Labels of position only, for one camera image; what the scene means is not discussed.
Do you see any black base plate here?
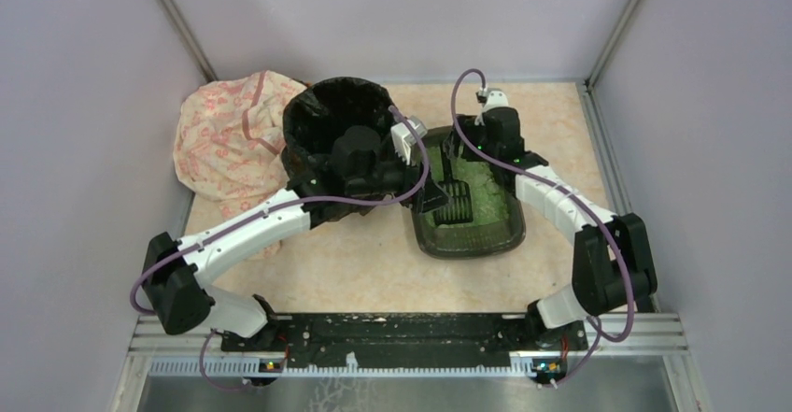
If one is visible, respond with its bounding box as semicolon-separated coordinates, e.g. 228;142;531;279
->
220;313;588;369

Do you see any black litter scoop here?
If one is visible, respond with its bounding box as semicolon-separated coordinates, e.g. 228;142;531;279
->
432;178;474;226

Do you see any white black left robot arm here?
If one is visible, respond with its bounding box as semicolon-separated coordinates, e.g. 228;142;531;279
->
130;118;430;338

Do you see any aluminium rail frame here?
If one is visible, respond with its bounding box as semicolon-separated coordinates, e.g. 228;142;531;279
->
111;312;711;411

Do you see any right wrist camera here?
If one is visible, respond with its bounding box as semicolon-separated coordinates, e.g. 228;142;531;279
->
476;87;510;116

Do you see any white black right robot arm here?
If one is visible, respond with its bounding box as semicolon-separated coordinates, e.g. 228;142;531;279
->
452;86;658;342

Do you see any dark grey litter box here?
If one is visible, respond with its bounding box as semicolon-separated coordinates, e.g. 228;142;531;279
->
412;126;526;260

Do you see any green cat litter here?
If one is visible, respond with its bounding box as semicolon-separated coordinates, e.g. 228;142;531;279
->
415;145;513;230

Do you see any pink patterned cloth bag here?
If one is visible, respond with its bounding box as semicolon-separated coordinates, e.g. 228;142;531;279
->
173;70;306;234

